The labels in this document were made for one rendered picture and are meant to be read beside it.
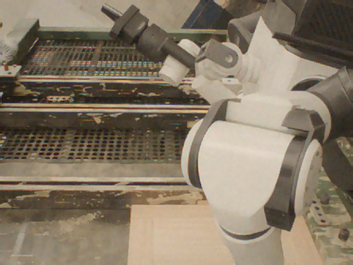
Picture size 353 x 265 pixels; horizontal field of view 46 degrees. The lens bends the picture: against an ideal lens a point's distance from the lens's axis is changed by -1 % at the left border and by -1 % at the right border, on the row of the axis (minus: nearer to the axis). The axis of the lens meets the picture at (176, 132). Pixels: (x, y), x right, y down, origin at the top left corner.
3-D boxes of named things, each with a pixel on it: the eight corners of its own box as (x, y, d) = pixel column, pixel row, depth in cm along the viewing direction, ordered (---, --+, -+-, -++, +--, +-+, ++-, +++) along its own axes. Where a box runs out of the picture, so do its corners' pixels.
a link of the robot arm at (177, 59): (163, 36, 120) (195, 59, 121) (142, 66, 118) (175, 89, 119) (169, 23, 109) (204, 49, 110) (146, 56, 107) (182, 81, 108)
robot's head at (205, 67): (239, 56, 91) (201, 46, 90) (256, 49, 81) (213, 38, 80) (234, 85, 91) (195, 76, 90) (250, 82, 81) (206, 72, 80)
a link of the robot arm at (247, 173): (291, 293, 49) (276, 214, 35) (213, 265, 54) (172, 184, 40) (316, 218, 54) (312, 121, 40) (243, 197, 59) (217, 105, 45)
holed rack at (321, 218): (329, 225, 111) (329, 224, 111) (318, 225, 111) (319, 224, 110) (232, 29, 251) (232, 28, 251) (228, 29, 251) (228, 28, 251)
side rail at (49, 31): (225, 51, 250) (227, 34, 244) (39, 48, 244) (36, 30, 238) (224, 46, 257) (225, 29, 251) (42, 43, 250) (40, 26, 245)
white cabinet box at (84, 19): (195, 90, 508) (45, -14, 436) (167, 127, 521) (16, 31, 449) (186, 76, 564) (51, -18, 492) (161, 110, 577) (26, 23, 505)
